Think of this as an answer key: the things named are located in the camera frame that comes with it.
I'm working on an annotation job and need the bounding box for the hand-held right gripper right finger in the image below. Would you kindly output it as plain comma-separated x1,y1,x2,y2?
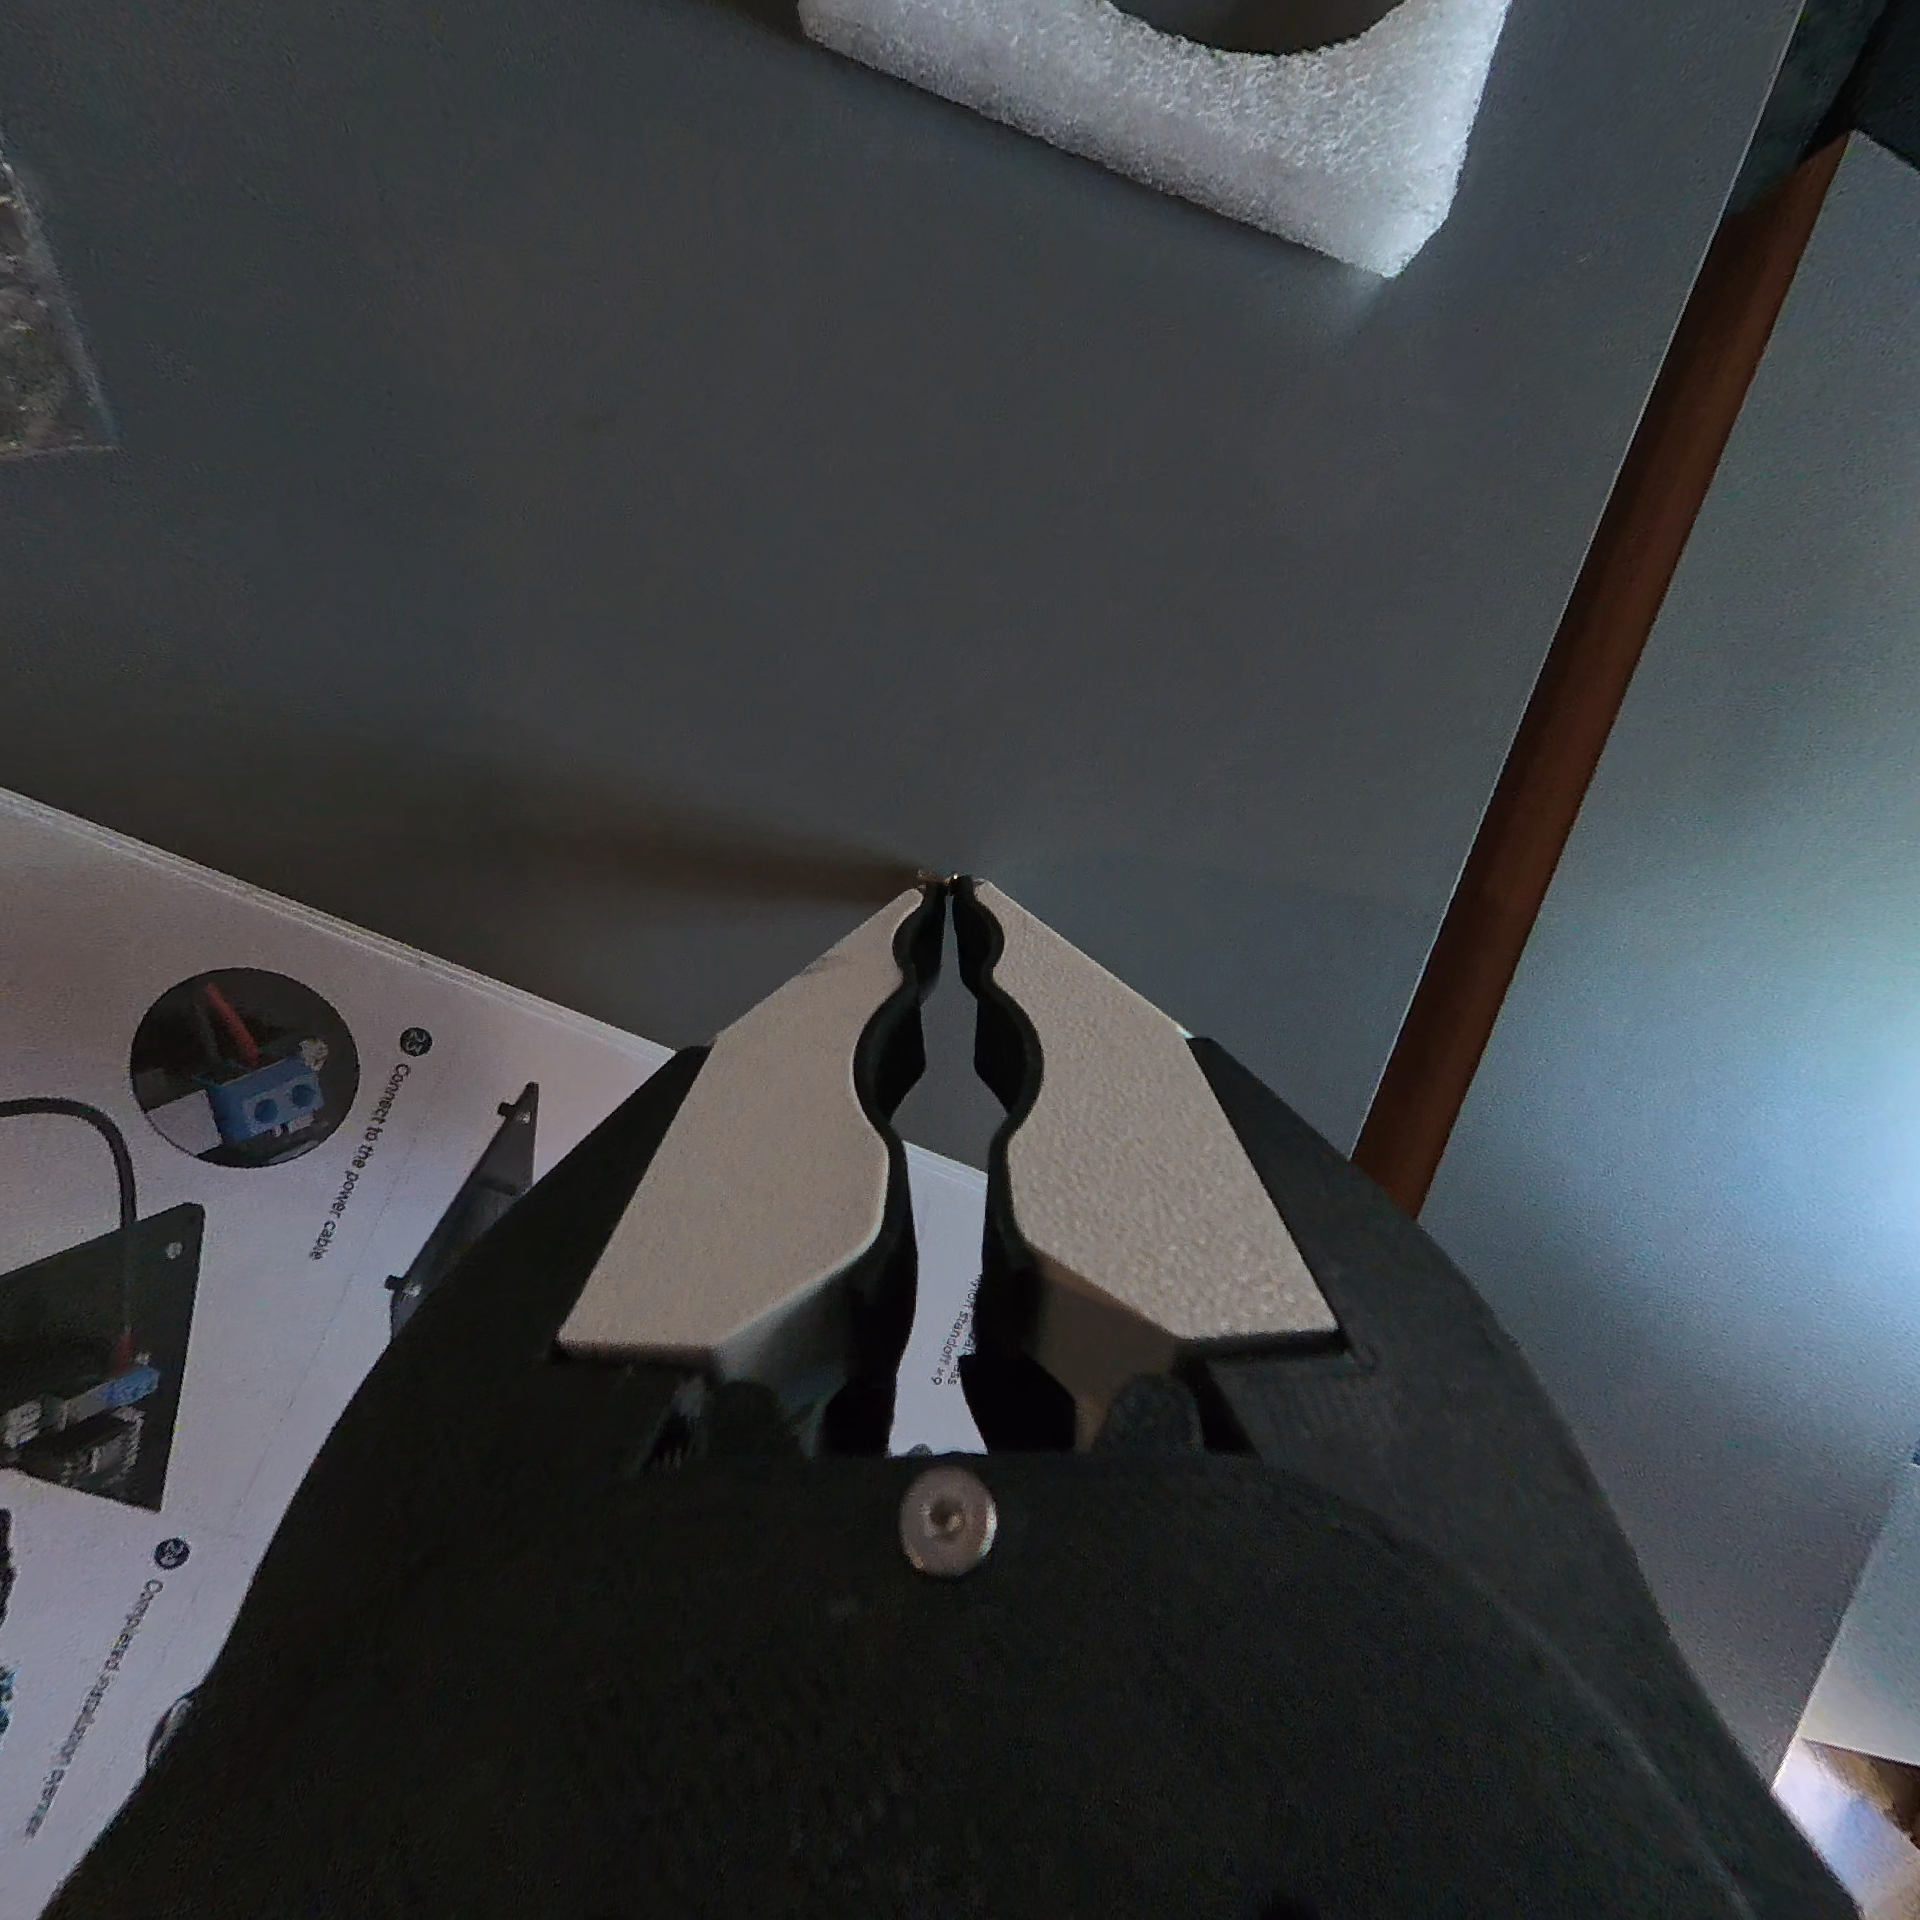
948,878,1343,1419

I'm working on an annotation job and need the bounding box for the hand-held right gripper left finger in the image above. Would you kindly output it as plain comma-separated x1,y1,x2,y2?
555,882,951,1390

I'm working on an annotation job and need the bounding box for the grey desk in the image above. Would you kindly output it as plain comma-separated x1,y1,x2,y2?
0,0,1920,1801

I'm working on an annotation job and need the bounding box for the printed instruction manual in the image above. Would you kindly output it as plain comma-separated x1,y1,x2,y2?
0,786,999,1920

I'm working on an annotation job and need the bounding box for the white foam packing insert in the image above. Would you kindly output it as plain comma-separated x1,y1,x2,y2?
799,0,1508,279

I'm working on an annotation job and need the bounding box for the cluster of labelled screw bags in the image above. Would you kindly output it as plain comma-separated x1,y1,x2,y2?
0,141,121,460

